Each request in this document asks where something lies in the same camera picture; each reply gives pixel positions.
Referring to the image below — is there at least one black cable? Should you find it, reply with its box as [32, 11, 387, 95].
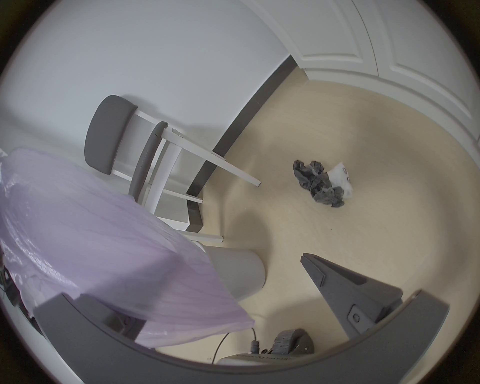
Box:
[211, 327, 261, 365]

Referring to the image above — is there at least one white chair with grey seat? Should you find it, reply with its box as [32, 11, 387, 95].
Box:
[84, 94, 262, 245]

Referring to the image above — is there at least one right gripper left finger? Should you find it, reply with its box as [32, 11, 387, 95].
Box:
[79, 297, 147, 340]

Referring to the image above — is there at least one purple plastic bag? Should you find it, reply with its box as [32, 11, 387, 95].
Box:
[0, 147, 256, 347]

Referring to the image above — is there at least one black plastic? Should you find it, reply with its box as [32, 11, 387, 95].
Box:
[293, 159, 354, 208]

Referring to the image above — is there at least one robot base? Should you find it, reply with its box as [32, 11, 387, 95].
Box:
[217, 328, 316, 366]

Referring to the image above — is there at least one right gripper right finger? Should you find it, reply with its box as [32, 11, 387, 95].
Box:
[300, 253, 404, 340]

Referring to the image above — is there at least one white trash bin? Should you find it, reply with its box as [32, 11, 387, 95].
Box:
[200, 247, 268, 301]

